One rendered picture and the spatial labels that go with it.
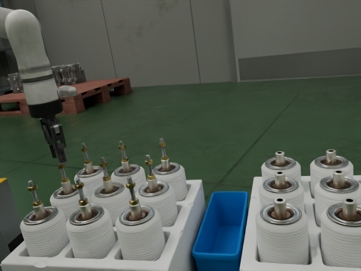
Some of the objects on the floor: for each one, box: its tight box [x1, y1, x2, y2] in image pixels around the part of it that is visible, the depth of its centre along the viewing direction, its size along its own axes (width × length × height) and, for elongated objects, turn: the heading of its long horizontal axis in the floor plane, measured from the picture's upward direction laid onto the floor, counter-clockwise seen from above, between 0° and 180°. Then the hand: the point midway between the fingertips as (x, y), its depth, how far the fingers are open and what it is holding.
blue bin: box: [192, 191, 249, 271], centre depth 91 cm, size 30×11×12 cm, turn 10°
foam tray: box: [1, 180, 206, 271], centre depth 90 cm, size 39×39×18 cm
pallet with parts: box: [0, 63, 132, 116], centre depth 381 cm, size 145×98×40 cm
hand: (58, 155), depth 85 cm, fingers open, 6 cm apart
